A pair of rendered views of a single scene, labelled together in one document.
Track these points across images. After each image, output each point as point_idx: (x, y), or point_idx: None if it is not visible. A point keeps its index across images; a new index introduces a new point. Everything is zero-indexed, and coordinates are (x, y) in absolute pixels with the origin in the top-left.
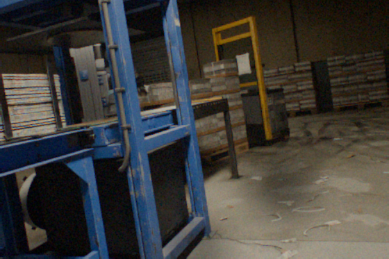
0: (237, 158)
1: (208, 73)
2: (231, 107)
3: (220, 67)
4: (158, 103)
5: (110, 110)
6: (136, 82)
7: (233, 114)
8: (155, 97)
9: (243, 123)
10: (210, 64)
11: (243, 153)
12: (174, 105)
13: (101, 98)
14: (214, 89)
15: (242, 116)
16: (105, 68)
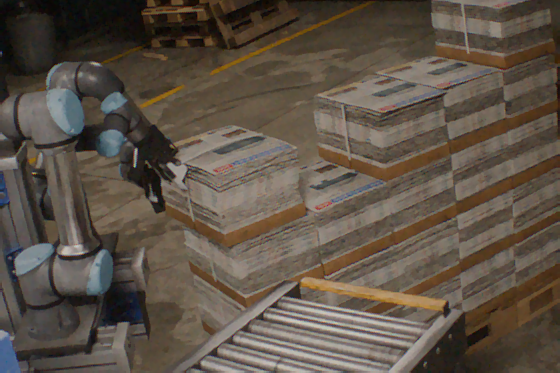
0: (513, 366)
1: (449, 35)
2: (519, 176)
3: (490, 29)
4: (219, 241)
5: (28, 323)
6: (140, 158)
7: (524, 197)
8: (209, 216)
9: (556, 218)
10: (457, 6)
11: (541, 319)
12: (288, 232)
13: (4, 258)
14: (460, 129)
15: (554, 195)
16: (57, 66)
